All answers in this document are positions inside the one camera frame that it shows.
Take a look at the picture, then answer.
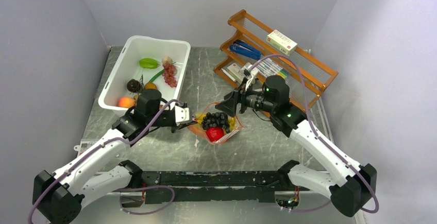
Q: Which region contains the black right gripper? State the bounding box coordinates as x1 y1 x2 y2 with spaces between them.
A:
215 77 276 117

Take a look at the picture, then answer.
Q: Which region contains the yellow banana bunch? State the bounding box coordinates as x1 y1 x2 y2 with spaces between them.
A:
194 113 237 131

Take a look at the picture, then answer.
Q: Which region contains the black grape bunch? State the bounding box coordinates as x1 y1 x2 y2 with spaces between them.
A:
200 112 231 134

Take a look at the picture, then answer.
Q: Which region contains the clear zip bag orange zipper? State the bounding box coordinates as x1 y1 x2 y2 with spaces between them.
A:
194 102 245 145

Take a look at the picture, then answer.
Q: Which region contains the red apple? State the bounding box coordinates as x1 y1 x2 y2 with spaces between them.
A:
205 127 224 143

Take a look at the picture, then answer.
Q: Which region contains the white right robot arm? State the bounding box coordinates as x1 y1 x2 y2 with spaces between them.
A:
215 75 377 217

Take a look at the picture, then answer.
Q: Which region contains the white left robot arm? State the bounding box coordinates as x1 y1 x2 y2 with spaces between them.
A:
27 89 194 223

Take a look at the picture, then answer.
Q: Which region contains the white green box lower shelf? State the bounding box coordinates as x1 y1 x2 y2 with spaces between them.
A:
227 63 245 83

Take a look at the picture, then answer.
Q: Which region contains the coloured marker pen set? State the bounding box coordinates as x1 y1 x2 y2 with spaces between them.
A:
257 58 290 78

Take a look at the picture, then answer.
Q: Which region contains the yellow lemon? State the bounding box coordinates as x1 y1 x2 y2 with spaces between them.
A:
144 82 158 90

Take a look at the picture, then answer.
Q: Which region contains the orange wooden shelf rack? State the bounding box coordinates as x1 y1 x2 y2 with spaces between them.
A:
214 10 338 110

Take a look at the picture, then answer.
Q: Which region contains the green chili pepper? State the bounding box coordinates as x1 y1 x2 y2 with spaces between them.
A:
148 70 165 82

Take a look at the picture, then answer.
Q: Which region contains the blue stapler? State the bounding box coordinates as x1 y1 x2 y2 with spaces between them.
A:
229 40 263 60

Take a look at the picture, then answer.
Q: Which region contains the red grape bunch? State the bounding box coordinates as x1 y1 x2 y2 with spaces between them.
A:
162 62 177 88

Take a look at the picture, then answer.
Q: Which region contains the dark mangosteen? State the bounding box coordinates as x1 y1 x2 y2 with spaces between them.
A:
126 79 143 93

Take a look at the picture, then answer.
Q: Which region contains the garlic bulb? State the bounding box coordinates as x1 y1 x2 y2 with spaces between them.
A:
161 56 173 64

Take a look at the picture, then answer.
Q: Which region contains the green lime slice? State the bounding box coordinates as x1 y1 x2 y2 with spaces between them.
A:
139 58 159 69

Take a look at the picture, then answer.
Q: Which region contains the white plastic bin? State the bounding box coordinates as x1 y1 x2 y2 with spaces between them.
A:
98 36 191 116

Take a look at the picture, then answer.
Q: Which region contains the white red box top shelf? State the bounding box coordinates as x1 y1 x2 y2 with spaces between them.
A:
266 30 298 56

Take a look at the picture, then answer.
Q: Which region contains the white label card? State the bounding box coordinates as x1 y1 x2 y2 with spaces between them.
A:
73 139 97 156

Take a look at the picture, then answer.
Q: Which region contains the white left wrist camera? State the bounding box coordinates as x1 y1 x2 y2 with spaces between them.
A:
174 105 192 125

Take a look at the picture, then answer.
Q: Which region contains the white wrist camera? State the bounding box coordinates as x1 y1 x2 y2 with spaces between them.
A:
174 105 192 125
240 63 259 90

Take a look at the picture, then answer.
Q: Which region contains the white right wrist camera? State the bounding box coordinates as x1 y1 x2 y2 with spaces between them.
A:
240 63 259 90

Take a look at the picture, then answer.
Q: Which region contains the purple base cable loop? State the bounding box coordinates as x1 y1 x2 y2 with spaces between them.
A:
119 185 176 216

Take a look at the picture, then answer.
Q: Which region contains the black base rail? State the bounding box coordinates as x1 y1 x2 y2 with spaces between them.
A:
121 160 299 204

